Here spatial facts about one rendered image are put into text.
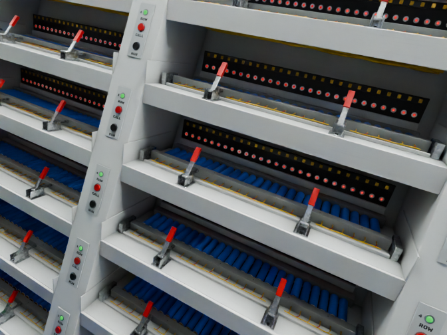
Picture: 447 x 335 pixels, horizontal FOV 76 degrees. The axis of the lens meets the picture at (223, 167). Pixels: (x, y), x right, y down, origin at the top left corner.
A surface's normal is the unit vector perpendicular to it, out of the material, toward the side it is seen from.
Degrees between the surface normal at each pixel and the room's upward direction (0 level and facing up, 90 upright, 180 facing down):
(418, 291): 90
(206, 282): 16
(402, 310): 90
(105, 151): 90
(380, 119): 107
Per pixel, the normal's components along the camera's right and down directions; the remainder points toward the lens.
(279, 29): -0.42, 0.26
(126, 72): -0.35, 0.00
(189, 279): 0.19, -0.91
